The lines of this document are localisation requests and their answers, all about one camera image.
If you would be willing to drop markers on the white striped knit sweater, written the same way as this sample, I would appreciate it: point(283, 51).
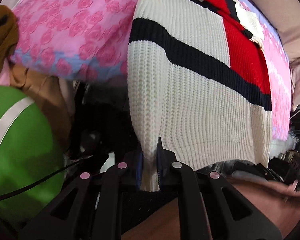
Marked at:
point(190, 85)

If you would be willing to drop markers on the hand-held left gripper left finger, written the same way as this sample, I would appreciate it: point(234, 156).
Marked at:
point(139, 167)

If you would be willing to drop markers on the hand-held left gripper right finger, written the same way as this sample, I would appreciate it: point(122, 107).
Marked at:
point(159, 168)

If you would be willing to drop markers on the pinkish beige cloth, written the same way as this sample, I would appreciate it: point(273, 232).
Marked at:
point(298, 80)

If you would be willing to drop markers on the pink rose print blanket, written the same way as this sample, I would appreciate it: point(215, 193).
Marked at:
point(72, 30)

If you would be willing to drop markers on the green garment with white stripe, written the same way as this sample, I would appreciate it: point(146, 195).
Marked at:
point(20, 145)

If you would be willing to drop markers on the brown mustard garment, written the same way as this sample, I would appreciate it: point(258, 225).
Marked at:
point(0, 42)

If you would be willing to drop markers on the tan cloth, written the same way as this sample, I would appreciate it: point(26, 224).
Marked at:
point(47, 92)

